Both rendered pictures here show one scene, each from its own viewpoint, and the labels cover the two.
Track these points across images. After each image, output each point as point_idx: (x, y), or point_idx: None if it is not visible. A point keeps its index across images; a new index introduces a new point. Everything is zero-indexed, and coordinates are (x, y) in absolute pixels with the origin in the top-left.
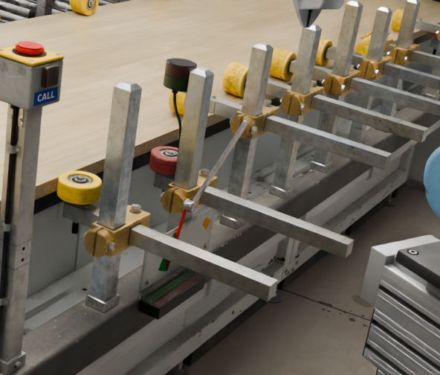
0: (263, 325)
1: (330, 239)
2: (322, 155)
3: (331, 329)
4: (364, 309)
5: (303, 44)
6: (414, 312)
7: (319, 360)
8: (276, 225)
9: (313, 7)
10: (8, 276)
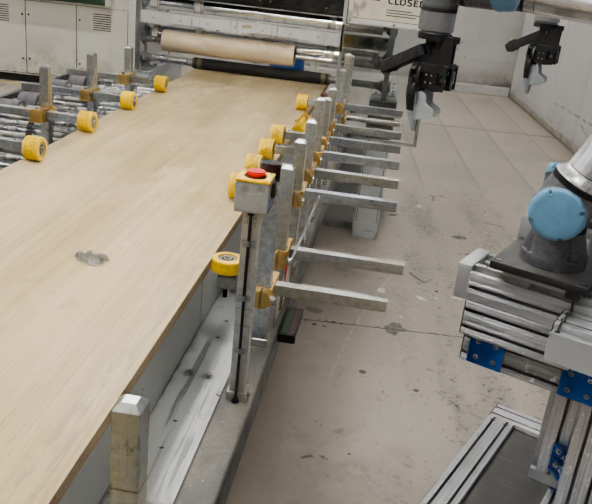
0: None
1: (390, 264)
2: (309, 210)
3: (305, 334)
4: (318, 315)
5: (307, 134)
6: (497, 297)
7: (309, 357)
8: (349, 262)
9: (424, 117)
10: (244, 332)
